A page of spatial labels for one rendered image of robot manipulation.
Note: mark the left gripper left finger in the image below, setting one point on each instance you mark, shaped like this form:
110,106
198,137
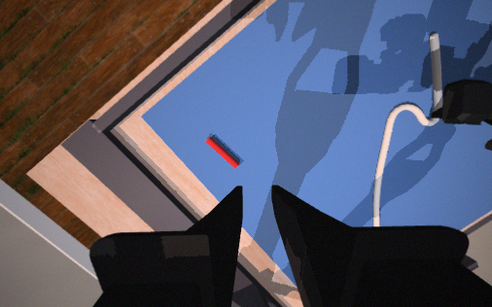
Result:
206,254

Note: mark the blue work mat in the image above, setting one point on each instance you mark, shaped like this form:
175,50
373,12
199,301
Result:
300,98

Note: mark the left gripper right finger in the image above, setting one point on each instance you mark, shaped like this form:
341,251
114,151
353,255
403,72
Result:
327,260

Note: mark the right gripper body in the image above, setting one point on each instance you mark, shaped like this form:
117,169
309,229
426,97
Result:
467,101

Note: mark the white rope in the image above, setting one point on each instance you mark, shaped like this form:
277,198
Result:
437,94

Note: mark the red cylinder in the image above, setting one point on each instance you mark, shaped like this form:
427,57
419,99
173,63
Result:
213,144

